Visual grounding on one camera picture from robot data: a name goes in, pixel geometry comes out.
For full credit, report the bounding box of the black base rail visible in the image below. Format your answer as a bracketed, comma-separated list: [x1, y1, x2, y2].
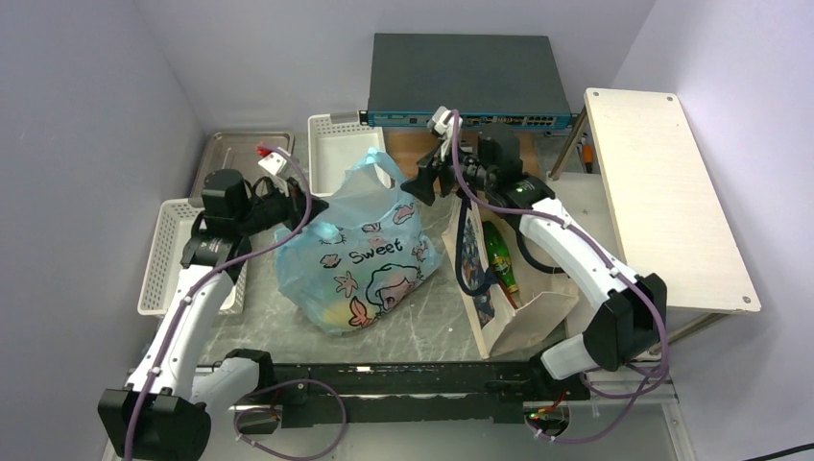
[237, 358, 589, 428]

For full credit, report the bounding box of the light blue plastic grocery bag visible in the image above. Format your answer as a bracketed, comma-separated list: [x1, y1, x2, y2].
[273, 148, 442, 335]

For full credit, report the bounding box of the white perforated basket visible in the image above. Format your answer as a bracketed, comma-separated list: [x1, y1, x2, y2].
[137, 198, 228, 317]
[308, 112, 385, 197]

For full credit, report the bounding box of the orange object behind shelf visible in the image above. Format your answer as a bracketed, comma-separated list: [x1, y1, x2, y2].
[581, 144, 594, 174]

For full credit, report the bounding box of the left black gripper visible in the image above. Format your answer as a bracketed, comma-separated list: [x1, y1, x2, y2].
[235, 174, 328, 236]

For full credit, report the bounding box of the beige canvas tote bag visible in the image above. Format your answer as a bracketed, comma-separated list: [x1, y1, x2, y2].
[443, 198, 580, 359]

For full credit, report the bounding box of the metal tray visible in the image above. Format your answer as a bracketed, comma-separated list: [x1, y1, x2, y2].
[189, 131, 295, 207]

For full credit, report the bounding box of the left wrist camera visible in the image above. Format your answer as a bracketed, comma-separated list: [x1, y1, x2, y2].
[255, 141, 290, 179]

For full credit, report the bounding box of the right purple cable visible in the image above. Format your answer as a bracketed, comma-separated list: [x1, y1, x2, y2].
[444, 109, 672, 446]

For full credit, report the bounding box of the white shelf table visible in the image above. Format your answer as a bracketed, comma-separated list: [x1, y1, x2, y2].
[547, 87, 762, 343]

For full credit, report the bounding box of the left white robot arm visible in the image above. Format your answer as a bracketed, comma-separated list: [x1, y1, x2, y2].
[98, 169, 327, 460]

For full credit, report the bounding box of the purple cable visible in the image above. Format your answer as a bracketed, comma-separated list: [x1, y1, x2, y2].
[120, 142, 347, 461]
[444, 109, 672, 446]

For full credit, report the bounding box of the green glass bottle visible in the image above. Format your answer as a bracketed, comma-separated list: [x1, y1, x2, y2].
[482, 221, 519, 295]

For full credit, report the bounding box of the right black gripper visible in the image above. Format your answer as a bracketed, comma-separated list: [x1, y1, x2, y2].
[399, 136, 495, 206]

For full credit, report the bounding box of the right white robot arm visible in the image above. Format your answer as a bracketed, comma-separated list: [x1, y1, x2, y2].
[402, 112, 668, 399]

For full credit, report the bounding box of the network switch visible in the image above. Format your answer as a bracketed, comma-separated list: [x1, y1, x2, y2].
[360, 33, 573, 130]

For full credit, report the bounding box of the white perforated basket rear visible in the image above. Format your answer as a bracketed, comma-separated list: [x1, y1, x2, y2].
[308, 112, 385, 197]

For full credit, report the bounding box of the white perforated basket left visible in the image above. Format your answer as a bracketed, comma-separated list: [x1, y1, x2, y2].
[137, 198, 228, 317]

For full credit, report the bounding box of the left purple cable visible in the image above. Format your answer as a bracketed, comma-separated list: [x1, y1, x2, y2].
[120, 142, 347, 461]

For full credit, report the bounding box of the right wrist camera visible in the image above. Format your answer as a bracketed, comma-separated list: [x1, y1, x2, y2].
[427, 106, 463, 139]

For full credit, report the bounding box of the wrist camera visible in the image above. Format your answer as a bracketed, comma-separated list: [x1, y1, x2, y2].
[255, 141, 290, 179]
[427, 106, 463, 139]

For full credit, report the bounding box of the wooden board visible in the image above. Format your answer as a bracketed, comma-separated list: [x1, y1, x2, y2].
[385, 125, 542, 197]

